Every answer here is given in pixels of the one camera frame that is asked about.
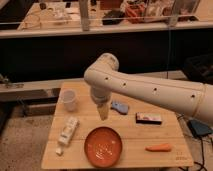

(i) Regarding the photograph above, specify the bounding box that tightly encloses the white bottle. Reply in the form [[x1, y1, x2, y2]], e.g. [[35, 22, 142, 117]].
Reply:
[[55, 117, 79, 156]]

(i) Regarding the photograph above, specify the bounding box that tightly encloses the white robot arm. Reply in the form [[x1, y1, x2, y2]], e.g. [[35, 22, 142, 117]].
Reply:
[[84, 53, 213, 126]]

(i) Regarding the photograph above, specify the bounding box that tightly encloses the blue toy object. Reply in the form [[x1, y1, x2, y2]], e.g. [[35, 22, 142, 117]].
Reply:
[[111, 101, 129, 115]]

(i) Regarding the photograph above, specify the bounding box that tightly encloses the clear plastic cup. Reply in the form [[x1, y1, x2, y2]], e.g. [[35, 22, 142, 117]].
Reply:
[[60, 90, 77, 111]]

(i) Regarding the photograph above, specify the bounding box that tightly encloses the orange round plate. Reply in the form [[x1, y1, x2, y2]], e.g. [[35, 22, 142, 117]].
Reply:
[[84, 127, 123, 168]]

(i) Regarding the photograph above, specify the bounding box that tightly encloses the black rectangular box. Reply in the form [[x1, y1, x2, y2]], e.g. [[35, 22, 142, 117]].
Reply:
[[135, 113, 162, 125]]

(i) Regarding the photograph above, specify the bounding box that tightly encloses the orange carrot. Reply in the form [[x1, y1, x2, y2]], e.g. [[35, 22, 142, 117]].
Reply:
[[146, 144, 172, 152]]

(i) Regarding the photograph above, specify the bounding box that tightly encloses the black bag on shelf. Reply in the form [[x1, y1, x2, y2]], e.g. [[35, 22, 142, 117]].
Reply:
[[102, 10, 124, 25]]

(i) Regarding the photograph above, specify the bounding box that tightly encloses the black foot pedal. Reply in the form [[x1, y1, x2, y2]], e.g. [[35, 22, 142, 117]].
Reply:
[[187, 120, 213, 137]]

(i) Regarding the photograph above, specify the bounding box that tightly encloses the red cluttered item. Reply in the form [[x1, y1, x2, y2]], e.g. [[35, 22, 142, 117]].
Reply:
[[125, 4, 145, 24]]

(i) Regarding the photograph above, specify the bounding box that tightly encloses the black cable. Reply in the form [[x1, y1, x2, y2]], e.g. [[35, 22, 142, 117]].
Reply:
[[176, 113, 213, 171]]

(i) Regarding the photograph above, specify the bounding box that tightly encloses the grey metal post left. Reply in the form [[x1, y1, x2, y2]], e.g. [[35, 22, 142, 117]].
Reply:
[[79, 0, 90, 31]]

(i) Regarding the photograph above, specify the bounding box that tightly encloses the grey metal post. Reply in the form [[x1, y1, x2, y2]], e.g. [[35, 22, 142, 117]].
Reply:
[[167, 0, 181, 27], [79, 0, 90, 31]]

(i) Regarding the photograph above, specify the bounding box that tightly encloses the grey metal post right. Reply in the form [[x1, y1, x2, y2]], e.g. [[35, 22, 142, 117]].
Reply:
[[167, 0, 181, 27]]

